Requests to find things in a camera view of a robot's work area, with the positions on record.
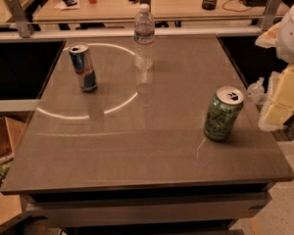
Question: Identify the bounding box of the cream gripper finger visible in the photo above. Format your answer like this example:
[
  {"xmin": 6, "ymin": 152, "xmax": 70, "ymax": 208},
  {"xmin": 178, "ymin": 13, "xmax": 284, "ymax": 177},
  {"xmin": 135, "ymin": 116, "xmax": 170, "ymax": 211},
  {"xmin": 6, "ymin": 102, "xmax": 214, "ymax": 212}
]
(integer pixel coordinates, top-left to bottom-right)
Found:
[
  {"xmin": 255, "ymin": 23, "xmax": 280, "ymax": 48},
  {"xmin": 258, "ymin": 65, "xmax": 294, "ymax": 131}
]

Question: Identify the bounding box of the green soda can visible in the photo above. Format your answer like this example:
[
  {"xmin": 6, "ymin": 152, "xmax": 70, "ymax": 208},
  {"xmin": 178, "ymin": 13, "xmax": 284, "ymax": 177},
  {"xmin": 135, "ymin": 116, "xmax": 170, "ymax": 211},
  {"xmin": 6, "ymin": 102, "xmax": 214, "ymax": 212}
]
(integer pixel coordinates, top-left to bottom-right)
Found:
[{"xmin": 204, "ymin": 86, "xmax": 244, "ymax": 141}]

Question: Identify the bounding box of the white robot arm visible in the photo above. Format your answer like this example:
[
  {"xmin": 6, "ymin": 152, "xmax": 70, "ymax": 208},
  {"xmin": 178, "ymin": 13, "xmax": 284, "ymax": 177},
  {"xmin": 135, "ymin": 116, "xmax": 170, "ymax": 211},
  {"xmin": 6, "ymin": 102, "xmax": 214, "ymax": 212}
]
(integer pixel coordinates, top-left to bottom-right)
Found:
[{"xmin": 256, "ymin": 5, "xmax": 294, "ymax": 131}]

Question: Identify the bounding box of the small clear sanitizer bottle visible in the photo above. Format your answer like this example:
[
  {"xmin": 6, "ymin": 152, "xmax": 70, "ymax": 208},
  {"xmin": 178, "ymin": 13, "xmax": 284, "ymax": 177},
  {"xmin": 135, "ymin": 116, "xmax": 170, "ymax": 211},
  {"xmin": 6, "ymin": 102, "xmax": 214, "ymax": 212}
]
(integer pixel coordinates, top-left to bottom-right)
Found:
[{"xmin": 247, "ymin": 77, "xmax": 265, "ymax": 104}]

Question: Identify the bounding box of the clear plastic water bottle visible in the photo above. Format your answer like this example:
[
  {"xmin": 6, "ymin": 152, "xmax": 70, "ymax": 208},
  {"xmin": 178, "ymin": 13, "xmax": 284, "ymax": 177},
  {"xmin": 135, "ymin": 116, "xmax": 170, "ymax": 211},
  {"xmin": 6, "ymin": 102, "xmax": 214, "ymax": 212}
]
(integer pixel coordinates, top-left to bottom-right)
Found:
[{"xmin": 133, "ymin": 4, "xmax": 155, "ymax": 71}]

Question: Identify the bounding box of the blue silver energy drink can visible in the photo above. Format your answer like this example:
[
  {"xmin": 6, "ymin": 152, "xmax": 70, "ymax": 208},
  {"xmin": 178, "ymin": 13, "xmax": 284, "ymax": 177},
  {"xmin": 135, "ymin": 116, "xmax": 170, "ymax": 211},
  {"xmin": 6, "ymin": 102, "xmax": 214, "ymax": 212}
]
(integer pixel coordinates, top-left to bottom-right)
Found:
[{"xmin": 69, "ymin": 43, "xmax": 97, "ymax": 93}]

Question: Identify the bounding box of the black mesh cup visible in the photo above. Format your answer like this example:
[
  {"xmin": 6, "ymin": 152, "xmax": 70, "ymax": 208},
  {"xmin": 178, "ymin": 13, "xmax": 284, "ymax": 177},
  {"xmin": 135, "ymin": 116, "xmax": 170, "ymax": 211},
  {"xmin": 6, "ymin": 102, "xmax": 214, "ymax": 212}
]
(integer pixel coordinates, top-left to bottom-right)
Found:
[{"xmin": 202, "ymin": 0, "xmax": 218, "ymax": 10}]

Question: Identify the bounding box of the wooden background desk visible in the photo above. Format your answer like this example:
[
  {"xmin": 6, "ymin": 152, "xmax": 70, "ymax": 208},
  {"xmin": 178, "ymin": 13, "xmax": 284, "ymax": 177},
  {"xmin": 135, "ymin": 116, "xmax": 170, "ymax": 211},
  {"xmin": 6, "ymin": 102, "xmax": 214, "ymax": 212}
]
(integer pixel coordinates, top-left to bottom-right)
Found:
[{"xmin": 32, "ymin": 0, "xmax": 291, "ymax": 24}]

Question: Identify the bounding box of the cardboard box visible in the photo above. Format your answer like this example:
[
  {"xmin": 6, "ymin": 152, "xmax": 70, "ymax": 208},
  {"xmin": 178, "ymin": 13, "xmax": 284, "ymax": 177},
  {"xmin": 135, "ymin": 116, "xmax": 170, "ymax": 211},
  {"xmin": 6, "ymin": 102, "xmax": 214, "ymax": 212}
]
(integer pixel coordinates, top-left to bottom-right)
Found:
[{"xmin": 0, "ymin": 117, "xmax": 26, "ymax": 165}]

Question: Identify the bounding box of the right metal rail bracket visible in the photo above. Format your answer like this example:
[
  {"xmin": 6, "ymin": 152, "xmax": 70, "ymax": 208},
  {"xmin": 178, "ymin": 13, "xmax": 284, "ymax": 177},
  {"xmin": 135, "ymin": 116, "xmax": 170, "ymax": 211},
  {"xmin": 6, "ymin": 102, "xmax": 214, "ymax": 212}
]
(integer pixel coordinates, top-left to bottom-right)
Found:
[{"xmin": 258, "ymin": 0, "xmax": 282, "ymax": 31}]

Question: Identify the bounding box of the black cable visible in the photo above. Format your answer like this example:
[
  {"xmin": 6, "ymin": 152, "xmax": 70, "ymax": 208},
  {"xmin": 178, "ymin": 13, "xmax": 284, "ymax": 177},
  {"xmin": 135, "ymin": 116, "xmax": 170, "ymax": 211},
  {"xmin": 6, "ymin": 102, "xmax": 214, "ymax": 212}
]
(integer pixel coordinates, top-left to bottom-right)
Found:
[{"xmin": 221, "ymin": 0, "xmax": 255, "ymax": 13}]

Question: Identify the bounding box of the left metal rail bracket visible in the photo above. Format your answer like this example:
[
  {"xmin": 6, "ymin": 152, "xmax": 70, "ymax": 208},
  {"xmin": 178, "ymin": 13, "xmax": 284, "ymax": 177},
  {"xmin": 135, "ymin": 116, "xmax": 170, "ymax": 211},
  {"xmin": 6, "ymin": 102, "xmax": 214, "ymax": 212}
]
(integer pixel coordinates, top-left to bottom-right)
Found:
[{"xmin": 5, "ymin": 0, "xmax": 33, "ymax": 38}]

